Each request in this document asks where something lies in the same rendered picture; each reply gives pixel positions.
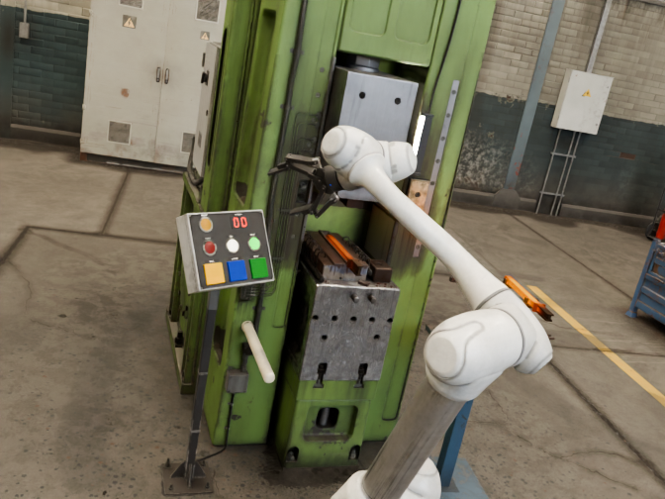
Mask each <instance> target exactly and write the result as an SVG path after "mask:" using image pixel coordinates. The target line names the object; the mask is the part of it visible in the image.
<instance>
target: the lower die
mask: <svg viewBox="0 0 665 499"><path fill-rule="evenodd" d="M323 232H329V233H330V234H331V235H333V236H334V237H335V238H336V239H337V240H338V241H339V243H340V244H341V245H342V246H343V247H344V248H345V249H346V250H347V251H348V252H349V253H350V255H351V256H352V257H353V258H354V259H358V260H359V262H360V263H361V264H362V265H363V267H362V268H361V273H360V274H361V275H362V276H355V274H354V273H353V272H352V271H351V270H350V269H349V267H347V260H346V259H345V258H344V257H343V256H342V255H341V253H340V252H339V251H338V250H337V249H336V248H335V247H334V246H333V244H332V243H331V242H330V241H329V240H328V239H327V237H326V236H325V235H324V233H323ZM308 233H309V234H310V235H311V236H312V238H314V241H316V242H317V244H318V245H319V246H320V248H322V249H323V251H324V252H325V253H326V257H324V256H325V254H324V253H320V254H319V257H318V263H317V269H318V271H319V272H320V273H321V275H322V276H323V277H324V279H327V280H345V281H359V280H360V279H361V280H364V281H365V279H366V274H367V269H368V264H367V263H366V262H365V261H364V260H363V261H362V258H361V257H359V254H358V253H355V250H352V247H349V244H348V243H345V240H342V239H343V237H342V236H341V235H340V234H339V233H331V232H330V231H323V230H319V231H318V232H310V231H308ZM340 277H341V279H339V278H340Z"/></svg>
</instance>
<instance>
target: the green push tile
mask: <svg viewBox="0 0 665 499"><path fill-rule="evenodd" d="M248 261H249V267H250V272H251V278H252V279H255V278H263V277H268V270H267V265H266V259H265V257H261V258H252V259H249V260H248Z"/></svg>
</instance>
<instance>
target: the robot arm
mask: <svg viewBox="0 0 665 499"><path fill-rule="evenodd" d="M321 152H322V155H323V157H324V159H325V160H326V162H327V163H328V164H329V165H328V166H321V163H320V160H321V158H320V157H308V156H302V155H296V154H291V153H288V154H287V155H286V157H285V158H284V159H285V162H281V163H279V164H278V165H277V167H275V168H272V169H270V171H269V172H268V173H267V175H268V176H270V175H273V174H277V173H280V172H283V171H287V170H288V169H289V168H291V169H293V170H296V171H298V172H300V173H303V174H305V175H307V176H308V177H310V178H312V179H313V180H312V181H313V183H314V184H315V186H316V189H318V190H319V191H320V192H319V194H318V197H317V199H316V201H315V203H314V205H313V204H309V205H305V206H301V207H297V208H294V209H292V211H291V212H290V213H289V215H290V216H293V215H297V214H301V213H302V214H303V215H307V214H310V215H313V214H314V215H315V217H316V218H317V219H318V218H319V217H320V216H321V215H322V214H323V213H324V212H325V211H326V210H327V209H328V207H329V206H330V205H332V204H334V203H336V202H337V201H338V199H339V198H340V196H339V195H336V194H335V193H336V192H337V191H341V190H346V191H351V190H355V189H359V188H365V189H366V190H367V191H368V192H369V193H370V194H371V195H372V196H373V197H374V198H375V199H376V200H377V201H378V202H379V203H380V204H381V205H382V206H383V207H385V208H386V209H387V210H388V211H389V212H390V213H391V214H392V215H393V216H394V217H395V218H396V219H397V220H398V221H399V222H400V223H401V224H402V225H403V226H404V227H405V228H406V229H407V230H409V231H410V232H411V233H412V234H413V235H414V236H415V237H416V238H417V239H418V240H419V241H420V242H421V243H422V244H423V245H424V246H425V247H426V248H427V249H428V250H429V251H430V252H431V253H433V254H434V255H435V256H436V257H437V258H438V259H439V261H440V262H441V263H442V264H443V265H444V266H445V267H446V268H447V269H448V271H449V272H450V273H451V275H452V276H453V277H454V279H455V280H456V282H457V284H458V285H459V287H460V289H461V291H462V293H463V294H464V296H465V298H466V300H467V302H468V304H469V306H470V308H471V310H472V311H470V312H466V313H463V314H460V315H457V316H454V317H452V318H449V319H447V320H445V321H444V322H442V323H441V324H439V325H438V326H437V327H436V328H435V329H434V330H433V331H432V332H431V333H430V335H429V336H428V338H427V341H426V344H425V348H424V357H425V362H426V374H427V376H426V378H425V379H424V381H423V383H422V384H421V386H420V387H419V389H418V391H417V392H416V394H415V395H414V397H413V399H412V400H411V402H410V404H409V405H408V407H407V408H406V410H405V412H404V413H403V415H402V416H401V418H400V420H399V421H398V423H397V424H396V426H395V428H394V429H393V431H392V432H391V434H390V436H389V437H388V439H387V441H386V442H385V444H384V445H383V447H382V448H381V449H380V451H379V452H378V454H377V456H376V457H375V459H374V460H373V462H372V464H371V465H370V467H369V468H368V470H361V471H357V472H355V473H354V474H353V475H352V476H351V477H350V478H349V479H348V480H347V481H346V482H345V483H344V484H343V485H342V486H341V488H340V489H339V490H338V491H337V492H336V494H335V495H334V496H332V498H331V499H440V492H441V486H440V478H439V473H438V470H437V468H436V467H435V465H434V463H433V462H432V461H431V460H430V459H429V458H428V457H429V455H430V454H431V453H432V451H433V450H434V448H435V447H436V445H437V444H438V442H439V441H440V439H441V438H442V436H443V435H444V433H445V432H446V430H447V429H448V427H449V426H450V425H451V423H452V422H453V420H454V419H455V417H456V416H457V414H458V413H459V411H460V410H461V408H462V407H463V405H464V404H465V402H466V401H469V400H472V399H474V398H476V397H477V396H479V394H480V393H481V392H482V391H483V390H484V389H485V388H486V387H488V386H489V385H490V384H491V383H492V382H493V381H494V380H495V379H496V378H498V377H499V376H500V375H501V374H502V373H503V371H504V370H505V369H506V368H508V367H513V368H514V369H515V370H516V371H518V372H521V373H524V374H535V373H537V372H538V371H539V370H540V369H541V368H543V367H544V366H545V365H546V364H547V363H548V362H549V361H550V360H551V359H552V347H551V344H550V341H549V338H548V336H547V334H546V332H545V331H544V329H543V328H542V326H541V325H540V323H539V322H538V320H537V319H536V318H535V317H534V315H533V314H532V313H531V312H530V310H529V309H528V308H527V307H526V305H525V303H524V302H523V301H522V300H521V299H520V298H518V297H517V296H516V295H515V294H514V293H513V292H512V291H511V290H510V289H509V288H508V287H507V286H506V285H505V284H503V283H502V282H501V281H500V280H498V279H497V278H496V277H495V276H494V275H492V274H491V273H490V272H489V271H488V270H487V269H485V268H484V267H483V266H482V265H481V264H480V263H479V262H478V261H477V260H476V259H475V258H474V257H473V256H472V255H471V254H470V253H469V252H467V251H466V250H465V249H464V248H463V247H462V246H461V245H460V244H459V243H458V242H457V241H456V240H455V239H454V238H453V237H452V236H451V235H450V234H449V233H447V232H446V231H445V230H444V229H443V228H442V227H441V226H440V225H438V224H437V223H436V222H435V221H434V220H433V219H432V218H431V217H429V216H428V215H427V214H426V213H425V212H424V211H423V210H421V209H420V208H419V207H418V206H417V205H416V204H415V203H414V202H412V201H411V200H410V199H409V198H408V197H407V196H406V195H405V194H404V193H403V192H402V191H400V190H399V189H398V188H397V186H396V185H395V184H394V182H397V181H400V180H402V179H404V178H406V177H408V176H410V175H411V174H412V173H414V172H415V170H416V167H417V156H416V153H415V151H414V149H413V148H412V146H411V145H410V144H408V143H403V142H391V143H388V142H382V141H376V140H375V139H374V138H372V137H371V136H370V135H368V134H366V133H365V132H363V131H361V130H359V129H356V128H354V127H350V126H337V127H334V128H332V129H331V130H330V131H328V132H327V133H326V134H325V136H324V138H323V140H322V143H321ZM304 164H305V165H304ZM306 165H312V166H315V167H316V168H317V169H315V168H310V167H309V166H306ZM313 173H314V174H313ZM325 193H327V194H330V195H331V197H330V200H329V201H328V202H327V203H326V204H325V205H324V206H323V207H322V208H321V209H320V210H318V209H317V208H318V206H319V204H320V202H321V200H322V198H323V196H324V194H325Z"/></svg>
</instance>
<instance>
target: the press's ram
mask: <svg viewBox="0 0 665 499"><path fill-rule="evenodd" d="M418 86H419V84H418V83H417V82H414V81H411V80H408V79H404V78H401V77H398V76H395V75H392V74H389V73H386V72H383V71H379V73H374V72H368V71H362V70H357V69H353V68H348V67H345V65H344V64H339V63H336V64H335V65H334V71H333V76H332V87H331V92H330V98H329V103H328V109H327V113H326V119H325V125H324V130H323V136H322V140H323V138H324V136H325V134H326V133H327V132H328V131H330V130H331V129H332V128H334V127H337V126H350V127H354V128H356V129H359V130H361V131H363V132H365V133H366V134H368V135H370V136H371V137H372V138H374V139H375V140H376V141H382V142H388V143H391V142H403V143H405V142H406V140H407V136H408V131H409V127H410V123H411V118H412V114H413V109H414V104H415V100H416V95H417V91H418ZM319 157H320V158H321V160H320V163H321V166H328V165H329V164H328V163H327V162H326V160H325V159H324V157H323V155H322V152H321V148H320V152H319Z"/></svg>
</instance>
